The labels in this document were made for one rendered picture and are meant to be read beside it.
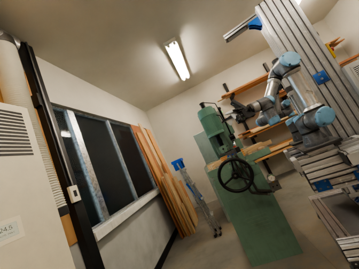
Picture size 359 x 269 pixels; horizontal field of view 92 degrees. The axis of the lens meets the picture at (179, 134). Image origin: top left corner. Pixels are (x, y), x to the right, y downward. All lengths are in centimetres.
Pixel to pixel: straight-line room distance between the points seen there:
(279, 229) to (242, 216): 31
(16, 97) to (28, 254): 102
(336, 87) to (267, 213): 113
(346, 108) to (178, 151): 335
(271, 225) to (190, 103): 327
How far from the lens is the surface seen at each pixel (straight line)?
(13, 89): 173
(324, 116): 137
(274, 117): 125
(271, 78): 150
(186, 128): 430
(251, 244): 193
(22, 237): 117
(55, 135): 181
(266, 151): 174
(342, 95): 174
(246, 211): 181
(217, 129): 180
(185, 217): 310
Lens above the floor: 107
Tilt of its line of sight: 9 degrees up
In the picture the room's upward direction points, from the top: 24 degrees counter-clockwise
